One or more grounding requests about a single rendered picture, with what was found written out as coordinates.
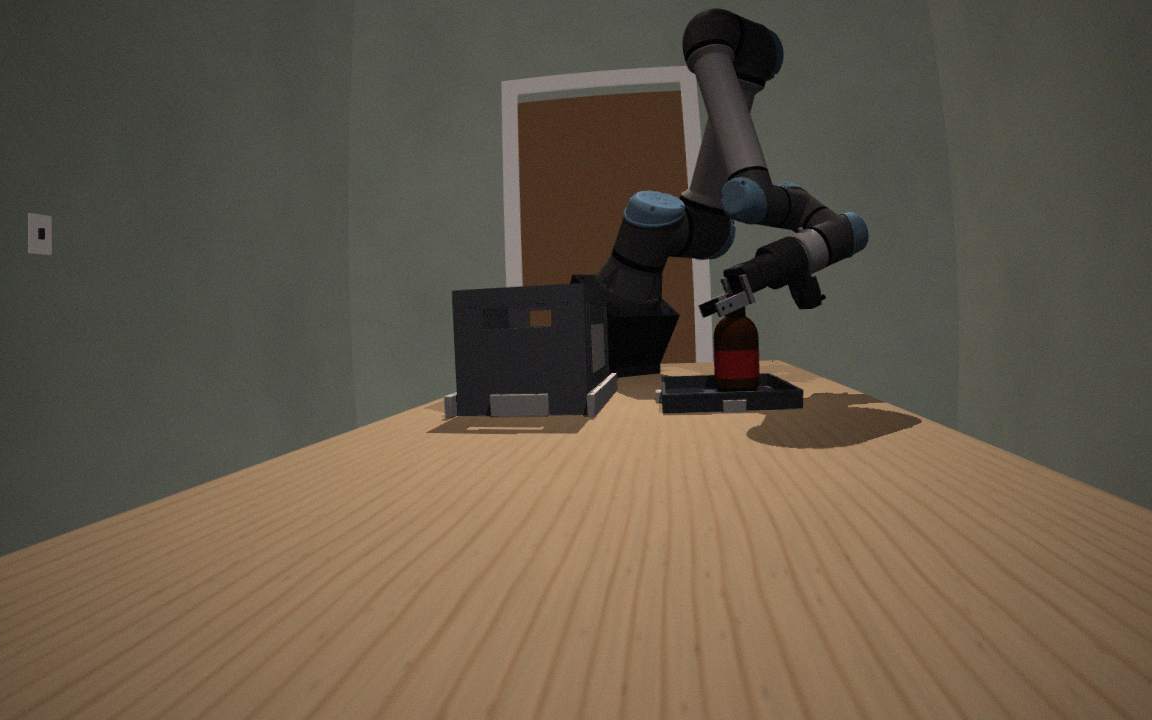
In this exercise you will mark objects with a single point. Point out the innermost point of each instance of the brown bottle with red label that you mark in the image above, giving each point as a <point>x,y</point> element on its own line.
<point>736,353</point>

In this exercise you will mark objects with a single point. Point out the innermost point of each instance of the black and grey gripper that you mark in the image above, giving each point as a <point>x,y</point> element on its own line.
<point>788,261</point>

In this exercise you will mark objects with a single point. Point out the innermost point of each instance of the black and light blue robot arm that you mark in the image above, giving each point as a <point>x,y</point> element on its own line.
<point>656,226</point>

